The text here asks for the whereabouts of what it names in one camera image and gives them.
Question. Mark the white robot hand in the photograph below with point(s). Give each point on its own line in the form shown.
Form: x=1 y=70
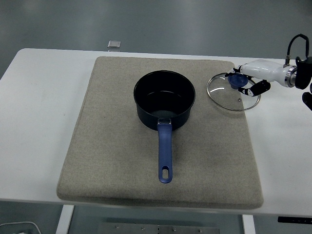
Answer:
x=265 y=70

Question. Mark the glass lid with blue knob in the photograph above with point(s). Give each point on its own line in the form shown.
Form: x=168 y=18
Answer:
x=235 y=81

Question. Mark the black box under table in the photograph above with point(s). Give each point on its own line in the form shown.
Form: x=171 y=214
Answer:
x=292 y=220

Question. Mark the small silver floor plate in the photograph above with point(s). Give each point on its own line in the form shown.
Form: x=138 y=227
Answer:
x=114 y=44

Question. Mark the white table leg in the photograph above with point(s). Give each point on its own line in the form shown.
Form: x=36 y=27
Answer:
x=64 y=219
x=248 y=225

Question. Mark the beige fabric mat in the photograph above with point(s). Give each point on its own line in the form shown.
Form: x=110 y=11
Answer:
x=109 y=146

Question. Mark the grey metal plate with screws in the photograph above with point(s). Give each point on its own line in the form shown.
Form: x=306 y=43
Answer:
x=146 y=230

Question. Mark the white rounded device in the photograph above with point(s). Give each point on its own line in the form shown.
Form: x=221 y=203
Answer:
x=37 y=228

